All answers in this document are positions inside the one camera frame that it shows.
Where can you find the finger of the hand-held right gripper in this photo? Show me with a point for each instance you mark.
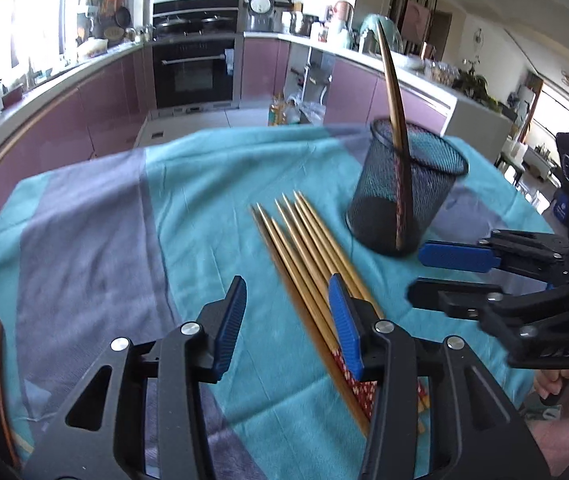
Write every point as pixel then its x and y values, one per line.
pixel 456 257
pixel 464 300

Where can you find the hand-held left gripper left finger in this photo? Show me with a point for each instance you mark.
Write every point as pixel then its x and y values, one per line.
pixel 229 330

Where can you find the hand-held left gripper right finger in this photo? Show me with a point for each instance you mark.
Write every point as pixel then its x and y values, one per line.
pixel 347 325

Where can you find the black mesh utensil holder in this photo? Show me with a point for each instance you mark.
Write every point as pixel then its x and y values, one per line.
pixel 434 195

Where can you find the bundle of wooden chopsticks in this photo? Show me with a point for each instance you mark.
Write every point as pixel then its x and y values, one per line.
pixel 304 255

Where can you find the person's right hand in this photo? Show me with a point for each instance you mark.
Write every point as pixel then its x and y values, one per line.
pixel 549 382

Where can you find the teal and grey tablecloth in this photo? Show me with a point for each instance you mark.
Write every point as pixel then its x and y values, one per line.
pixel 114 240

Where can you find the green potted plant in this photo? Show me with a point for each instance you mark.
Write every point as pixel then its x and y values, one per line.
pixel 474 82

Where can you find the white kitchen countertop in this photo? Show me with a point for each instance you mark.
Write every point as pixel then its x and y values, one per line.
pixel 417 77

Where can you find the clear plastic bottle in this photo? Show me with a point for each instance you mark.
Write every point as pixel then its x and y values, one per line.
pixel 292 112

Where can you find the yellow cooking oil bottle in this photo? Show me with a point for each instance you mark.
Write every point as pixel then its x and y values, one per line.
pixel 277 110

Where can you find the black stool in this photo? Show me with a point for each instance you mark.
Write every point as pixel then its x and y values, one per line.
pixel 312 85

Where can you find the pale green dome cover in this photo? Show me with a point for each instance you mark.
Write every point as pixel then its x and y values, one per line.
pixel 389 30

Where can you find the black built-in oven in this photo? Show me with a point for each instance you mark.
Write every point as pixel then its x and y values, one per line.
pixel 194 75

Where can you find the purple kitchen cabinets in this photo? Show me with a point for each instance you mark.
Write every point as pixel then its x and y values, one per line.
pixel 79 120

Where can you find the copper coloured thermos jug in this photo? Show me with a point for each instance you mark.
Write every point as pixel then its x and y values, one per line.
pixel 343 14

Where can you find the stainless steel pot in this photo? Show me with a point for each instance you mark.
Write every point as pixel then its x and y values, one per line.
pixel 302 22

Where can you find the black frying pan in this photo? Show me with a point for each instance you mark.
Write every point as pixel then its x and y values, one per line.
pixel 217 22
pixel 172 24

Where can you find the silver rice cooker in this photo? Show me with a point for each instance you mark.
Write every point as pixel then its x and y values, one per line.
pixel 260 10

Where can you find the woven basket bowl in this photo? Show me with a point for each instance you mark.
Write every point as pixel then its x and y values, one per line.
pixel 113 34

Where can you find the black range hood panel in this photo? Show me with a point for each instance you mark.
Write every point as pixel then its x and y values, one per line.
pixel 197 6

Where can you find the hanging black wok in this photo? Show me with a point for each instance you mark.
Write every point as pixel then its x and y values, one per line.
pixel 123 17

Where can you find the round wall ornament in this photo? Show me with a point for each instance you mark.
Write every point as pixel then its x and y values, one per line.
pixel 478 37

